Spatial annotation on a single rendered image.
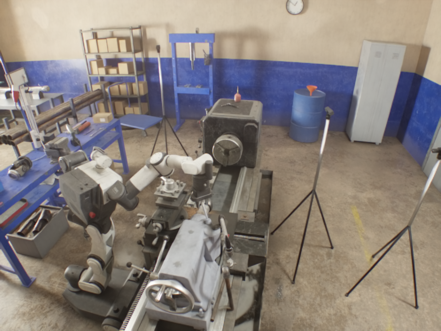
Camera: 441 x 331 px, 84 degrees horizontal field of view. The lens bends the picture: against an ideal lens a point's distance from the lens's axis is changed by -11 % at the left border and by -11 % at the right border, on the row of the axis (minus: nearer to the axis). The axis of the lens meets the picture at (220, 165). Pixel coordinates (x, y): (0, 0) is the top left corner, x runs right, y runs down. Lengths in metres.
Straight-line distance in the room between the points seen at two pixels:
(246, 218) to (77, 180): 1.12
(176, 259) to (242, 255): 0.52
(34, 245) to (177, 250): 2.12
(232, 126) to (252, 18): 3.41
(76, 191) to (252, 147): 1.56
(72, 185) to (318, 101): 4.30
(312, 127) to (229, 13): 2.63
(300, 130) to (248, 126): 2.93
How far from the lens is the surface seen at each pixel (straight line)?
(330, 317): 2.63
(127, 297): 2.46
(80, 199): 1.55
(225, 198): 2.38
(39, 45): 7.85
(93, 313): 2.49
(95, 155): 1.63
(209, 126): 2.48
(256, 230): 1.88
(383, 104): 5.55
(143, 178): 1.50
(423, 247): 3.65
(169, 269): 1.29
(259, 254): 1.73
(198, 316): 1.41
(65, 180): 1.61
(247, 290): 2.14
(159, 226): 1.70
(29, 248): 3.36
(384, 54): 5.34
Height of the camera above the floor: 2.16
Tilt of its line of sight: 30 degrees down
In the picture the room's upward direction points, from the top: straight up
